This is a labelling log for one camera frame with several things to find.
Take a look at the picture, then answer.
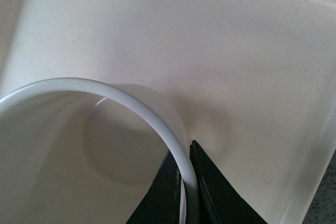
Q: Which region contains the beige rectangular tray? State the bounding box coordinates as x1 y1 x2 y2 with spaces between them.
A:
1 0 335 223

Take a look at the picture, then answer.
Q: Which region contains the white smiley mug black handle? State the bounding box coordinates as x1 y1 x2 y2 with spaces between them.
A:
1 78 200 223

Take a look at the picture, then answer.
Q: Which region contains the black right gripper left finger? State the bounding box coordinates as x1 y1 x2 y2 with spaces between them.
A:
127 151 181 223

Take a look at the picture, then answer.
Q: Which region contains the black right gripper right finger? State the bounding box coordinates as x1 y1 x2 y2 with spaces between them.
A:
190 140 265 223

